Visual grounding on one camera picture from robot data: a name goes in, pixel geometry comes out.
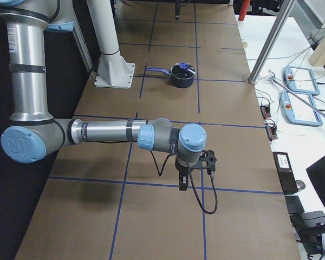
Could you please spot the aluminium frame post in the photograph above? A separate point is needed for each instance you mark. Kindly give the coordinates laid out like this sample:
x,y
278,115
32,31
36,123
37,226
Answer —
x,y
278,25

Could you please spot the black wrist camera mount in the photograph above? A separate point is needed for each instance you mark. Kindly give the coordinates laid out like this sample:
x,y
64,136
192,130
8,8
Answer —
x,y
207,161

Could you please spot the orange connector board far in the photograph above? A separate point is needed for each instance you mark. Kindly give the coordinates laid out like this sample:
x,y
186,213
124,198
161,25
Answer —
x,y
265,110

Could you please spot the orange connector board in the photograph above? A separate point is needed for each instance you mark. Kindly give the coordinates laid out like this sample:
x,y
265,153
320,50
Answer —
x,y
271,129
265,110

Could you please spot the far teach pendant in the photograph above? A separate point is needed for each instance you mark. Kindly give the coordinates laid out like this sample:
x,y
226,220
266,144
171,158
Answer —
x,y
301,80

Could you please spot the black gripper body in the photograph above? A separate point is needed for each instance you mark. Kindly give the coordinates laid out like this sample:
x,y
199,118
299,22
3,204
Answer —
x,y
182,169

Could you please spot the teach pendant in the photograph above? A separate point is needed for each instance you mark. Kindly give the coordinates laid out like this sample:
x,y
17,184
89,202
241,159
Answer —
x,y
301,80
297,112

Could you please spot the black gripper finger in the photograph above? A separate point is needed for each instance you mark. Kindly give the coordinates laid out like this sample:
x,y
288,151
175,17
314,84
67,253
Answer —
x,y
177,9
181,182
185,181

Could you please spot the dark blue saucepan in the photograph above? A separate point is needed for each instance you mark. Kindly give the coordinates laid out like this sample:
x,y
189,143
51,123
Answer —
x,y
179,83

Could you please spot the orange connector board near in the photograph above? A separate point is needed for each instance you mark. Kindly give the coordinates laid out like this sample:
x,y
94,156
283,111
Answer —
x,y
271,129

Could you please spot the glass lid blue knob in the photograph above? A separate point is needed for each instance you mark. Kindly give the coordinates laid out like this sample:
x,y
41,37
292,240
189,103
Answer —
x,y
183,70

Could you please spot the black power box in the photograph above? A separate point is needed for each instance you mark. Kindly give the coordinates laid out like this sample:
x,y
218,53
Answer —
x,y
285,173

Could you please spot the near teach pendant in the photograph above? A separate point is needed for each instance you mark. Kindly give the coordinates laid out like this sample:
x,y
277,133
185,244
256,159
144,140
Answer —
x,y
297,112

